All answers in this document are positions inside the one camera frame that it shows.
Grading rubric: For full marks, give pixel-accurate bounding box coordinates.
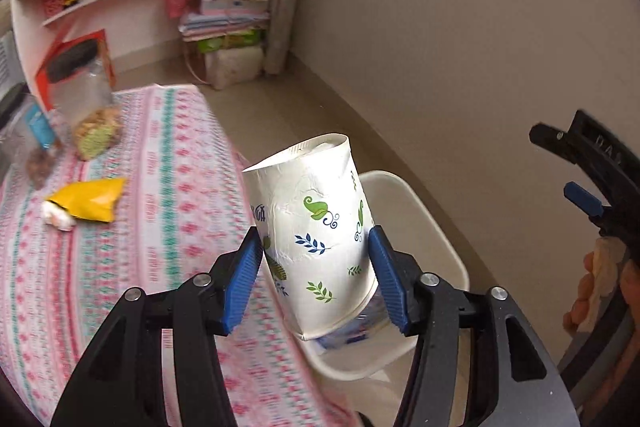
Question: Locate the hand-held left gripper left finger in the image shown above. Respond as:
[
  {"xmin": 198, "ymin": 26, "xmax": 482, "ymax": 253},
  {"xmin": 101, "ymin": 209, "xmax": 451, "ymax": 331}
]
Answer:
[{"xmin": 50, "ymin": 227, "xmax": 265, "ymax": 427}]

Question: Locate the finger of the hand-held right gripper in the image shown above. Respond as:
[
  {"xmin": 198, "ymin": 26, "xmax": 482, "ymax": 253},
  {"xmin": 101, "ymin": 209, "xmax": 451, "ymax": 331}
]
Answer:
[
  {"xmin": 563, "ymin": 182, "xmax": 613, "ymax": 223},
  {"xmin": 529, "ymin": 123, "xmax": 581, "ymax": 164}
]

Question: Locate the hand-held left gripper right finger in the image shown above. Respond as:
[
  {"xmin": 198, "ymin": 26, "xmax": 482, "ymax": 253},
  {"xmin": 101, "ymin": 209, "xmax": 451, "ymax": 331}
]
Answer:
[{"xmin": 367, "ymin": 224, "xmax": 583, "ymax": 427}]

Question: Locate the white plastic bin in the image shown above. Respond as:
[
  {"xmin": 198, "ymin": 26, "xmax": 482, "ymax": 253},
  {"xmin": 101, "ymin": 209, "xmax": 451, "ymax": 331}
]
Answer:
[{"xmin": 295, "ymin": 170, "xmax": 471, "ymax": 381}]

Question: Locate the white tissue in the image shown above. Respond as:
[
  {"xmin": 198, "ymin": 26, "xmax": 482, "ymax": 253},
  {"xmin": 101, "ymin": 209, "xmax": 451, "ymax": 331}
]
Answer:
[
  {"xmin": 582, "ymin": 237, "xmax": 628, "ymax": 333},
  {"xmin": 41, "ymin": 201, "xmax": 76, "ymax": 233}
]

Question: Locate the leaf print paper cup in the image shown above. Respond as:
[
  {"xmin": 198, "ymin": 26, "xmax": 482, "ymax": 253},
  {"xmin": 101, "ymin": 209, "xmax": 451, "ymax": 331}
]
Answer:
[{"xmin": 241, "ymin": 133, "xmax": 378, "ymax": 342}]

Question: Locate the person's right hand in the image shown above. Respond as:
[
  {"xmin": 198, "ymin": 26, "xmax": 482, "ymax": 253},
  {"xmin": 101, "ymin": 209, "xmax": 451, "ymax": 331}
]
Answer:
[{"xmin": 562, "ymin": 252, "xmax": 596, "ymax": 335}]

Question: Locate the patterned tablecloth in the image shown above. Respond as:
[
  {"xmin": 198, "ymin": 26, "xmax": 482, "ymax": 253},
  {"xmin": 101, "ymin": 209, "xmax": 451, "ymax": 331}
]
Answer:
[{"xmin": 0, "ymin": 84, "xmax": 361, "ymax": 427}]

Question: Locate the yellow snack packet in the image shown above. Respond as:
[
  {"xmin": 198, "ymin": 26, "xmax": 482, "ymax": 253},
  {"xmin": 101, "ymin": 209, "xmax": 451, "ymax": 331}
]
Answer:
[{"xmin": 45, "ymin": 177, "xmax": 128, "ymax": 224}]

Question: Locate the white sack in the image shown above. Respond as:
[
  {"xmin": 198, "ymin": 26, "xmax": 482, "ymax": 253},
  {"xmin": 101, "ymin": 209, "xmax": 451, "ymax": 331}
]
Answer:
[{"xmin": 204, "ymin": 47, "xmax": 266, "ymax": 89}]

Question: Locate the green packet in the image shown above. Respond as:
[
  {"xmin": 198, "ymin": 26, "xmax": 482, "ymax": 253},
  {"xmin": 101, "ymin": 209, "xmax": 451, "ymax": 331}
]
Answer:
[{"xmin": 196, "ymin": 31, "xmax": 264, "ymax": 54}]

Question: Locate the stack of folded cloths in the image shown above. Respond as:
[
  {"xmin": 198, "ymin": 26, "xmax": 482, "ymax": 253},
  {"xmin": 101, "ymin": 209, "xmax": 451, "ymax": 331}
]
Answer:
[{"xmin": 180, "ymin": 0, "xmax": 272, "ymax": 44}]

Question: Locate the red box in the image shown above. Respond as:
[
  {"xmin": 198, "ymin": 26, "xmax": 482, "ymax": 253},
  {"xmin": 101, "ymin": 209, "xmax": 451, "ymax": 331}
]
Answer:
[{"xmin": 34, "ymin": 28, "xmax": 117, "ymax": 112}]

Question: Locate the pink storage basket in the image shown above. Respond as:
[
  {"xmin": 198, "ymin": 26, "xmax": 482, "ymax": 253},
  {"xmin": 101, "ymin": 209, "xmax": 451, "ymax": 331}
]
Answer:
[{"xmin": 165, "ymin": 0, "xmax": 199, "ymax": 18}]

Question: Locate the grey striped cover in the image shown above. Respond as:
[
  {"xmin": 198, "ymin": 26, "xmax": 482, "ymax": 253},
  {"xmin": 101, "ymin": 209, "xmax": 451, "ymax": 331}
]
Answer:
[{"xmin": 0, "ymin": 32, "xmax": 22, "ymax": 94}]

